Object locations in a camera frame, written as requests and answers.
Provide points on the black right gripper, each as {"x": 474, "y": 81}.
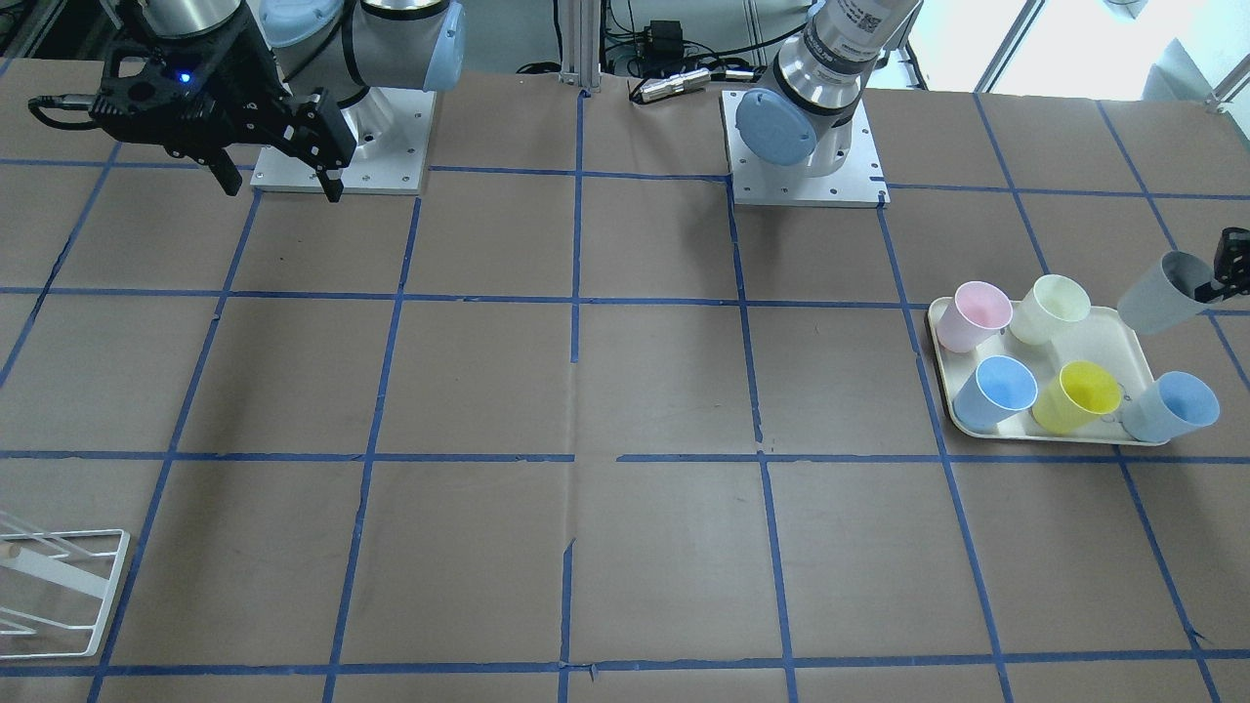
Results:
{"x": 237, "y": 70}

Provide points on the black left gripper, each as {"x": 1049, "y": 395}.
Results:
{"x": 1229, "y": 262}

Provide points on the white ikea cup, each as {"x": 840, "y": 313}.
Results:
{"x": 1176, "y": 288}

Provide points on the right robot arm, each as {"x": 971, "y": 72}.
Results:
{"x": 339, "y": 94}

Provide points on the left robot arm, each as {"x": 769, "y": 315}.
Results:
{"x": 1183, "y": 50}

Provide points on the blue cup at tray end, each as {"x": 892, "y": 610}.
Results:
{"x": 1177, "y": 403}

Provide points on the pale green cup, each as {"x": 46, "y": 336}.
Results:
{"x": 1053, "y": 305}

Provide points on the yellow cup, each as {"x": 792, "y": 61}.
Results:
{"x": 1080, "y": 393}

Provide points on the blue cup near pink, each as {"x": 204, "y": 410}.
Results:
{"x": 998, "y": 389}

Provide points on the beige serving tray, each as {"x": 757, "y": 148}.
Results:
{"x": 1102, "y": 338}

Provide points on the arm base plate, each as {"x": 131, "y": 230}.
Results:
{"x": 779, "y": 158}
{"x": 379, "y": 147}

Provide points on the white wire cup rack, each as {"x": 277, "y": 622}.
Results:
{"x": 59, "y": 589}

